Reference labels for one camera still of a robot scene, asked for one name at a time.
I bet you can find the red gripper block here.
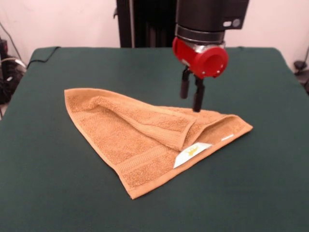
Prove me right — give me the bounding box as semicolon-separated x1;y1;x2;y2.
171;37;229;113

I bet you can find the tan terry towel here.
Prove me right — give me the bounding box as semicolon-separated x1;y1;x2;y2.
64;87;253;200

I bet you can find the dark green table cloth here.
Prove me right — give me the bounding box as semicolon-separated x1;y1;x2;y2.
0;46;309;232

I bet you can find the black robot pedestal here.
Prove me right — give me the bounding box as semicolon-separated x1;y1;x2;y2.
113;0;178;48

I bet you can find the bundle of dark cables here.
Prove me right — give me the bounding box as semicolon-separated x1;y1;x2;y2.
0;54;28;105

